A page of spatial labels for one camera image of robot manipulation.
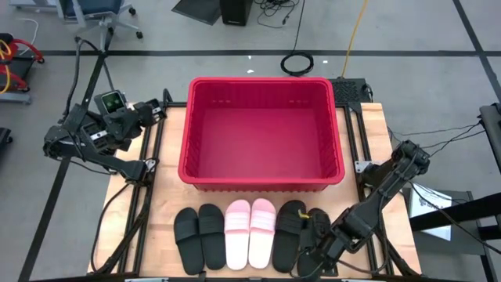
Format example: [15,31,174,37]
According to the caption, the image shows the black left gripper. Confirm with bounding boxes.
[115,98,164,138]

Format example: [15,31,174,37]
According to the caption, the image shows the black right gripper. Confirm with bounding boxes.
[299,227,348,280]

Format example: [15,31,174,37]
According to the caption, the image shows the black slide sandal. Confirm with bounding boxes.
[296,207,332,277]
[173,207,205,276]
[272,199,308,274]
[198,203,228,271]

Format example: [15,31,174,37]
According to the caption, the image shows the red plastic bin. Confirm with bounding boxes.
[178,76,346,193]

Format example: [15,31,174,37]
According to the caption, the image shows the pink slide sandal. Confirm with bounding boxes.
[247,197,277,270]
[224,199,252,271]

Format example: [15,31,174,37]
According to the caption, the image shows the black flat panel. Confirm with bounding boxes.
[171,0,222,26]

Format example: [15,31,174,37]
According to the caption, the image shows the blue office chair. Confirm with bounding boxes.
[54,0,144,52]

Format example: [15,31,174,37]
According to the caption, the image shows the white printed paper box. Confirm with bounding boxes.
[408,183,454,240]

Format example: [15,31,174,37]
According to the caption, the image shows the black computer tower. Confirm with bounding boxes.
[218,0,254,27]

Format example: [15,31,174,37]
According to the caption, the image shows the grey floor plate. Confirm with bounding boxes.
[402,187,488,258]

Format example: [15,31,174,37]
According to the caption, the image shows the grey furniture base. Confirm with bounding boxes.
[8,0,59,12]

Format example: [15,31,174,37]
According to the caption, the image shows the black metal stand beam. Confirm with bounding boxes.
[409,191,501,242]

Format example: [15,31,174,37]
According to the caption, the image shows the black perforated box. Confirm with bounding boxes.
[330,78,373,105]

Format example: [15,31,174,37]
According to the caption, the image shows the black aluminium table frame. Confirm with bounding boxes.
[88,88,422,282]

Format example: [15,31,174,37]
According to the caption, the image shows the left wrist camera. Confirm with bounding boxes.
[93,89,128,115]

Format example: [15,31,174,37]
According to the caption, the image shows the red hose cart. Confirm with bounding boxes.
[0,33,45,105]

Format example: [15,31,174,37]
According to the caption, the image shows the white cable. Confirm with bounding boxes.
[15,17,40,56]

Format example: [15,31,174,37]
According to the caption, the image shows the coiled black cable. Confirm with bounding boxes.
[279,0,315,78]

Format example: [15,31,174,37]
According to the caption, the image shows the tangled black cables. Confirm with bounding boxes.
[254,0,301,29]

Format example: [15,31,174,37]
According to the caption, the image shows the yellow cord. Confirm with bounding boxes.
[341,0,369,78]

